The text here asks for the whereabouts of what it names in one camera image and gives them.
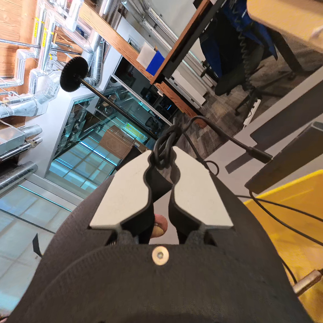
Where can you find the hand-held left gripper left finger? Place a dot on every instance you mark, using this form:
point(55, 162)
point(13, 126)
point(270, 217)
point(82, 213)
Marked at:
point(123, 199)

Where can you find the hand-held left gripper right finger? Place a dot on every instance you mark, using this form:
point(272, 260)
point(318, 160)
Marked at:
point(202, 199)

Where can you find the grey usb hub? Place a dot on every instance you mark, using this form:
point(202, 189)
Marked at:
point(292, 156)

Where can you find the yellow plastic bin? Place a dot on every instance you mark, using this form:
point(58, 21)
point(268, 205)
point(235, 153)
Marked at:
point(308, 192)

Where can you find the cardboard box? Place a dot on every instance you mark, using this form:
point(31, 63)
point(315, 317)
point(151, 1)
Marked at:
point(116, 144)

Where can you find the white power strip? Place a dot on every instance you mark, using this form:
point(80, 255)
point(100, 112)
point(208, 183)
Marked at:
point(251, 112)

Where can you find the blue draped office chair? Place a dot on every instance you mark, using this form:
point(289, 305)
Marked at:
point(237, 75)

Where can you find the blue box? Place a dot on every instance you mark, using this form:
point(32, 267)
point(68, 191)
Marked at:
point(156, 63)

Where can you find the white storage box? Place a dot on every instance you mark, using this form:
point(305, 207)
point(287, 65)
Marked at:
point(145, 54)

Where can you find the wooden topped desk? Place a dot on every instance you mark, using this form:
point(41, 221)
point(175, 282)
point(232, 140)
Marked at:
point(181, 43)

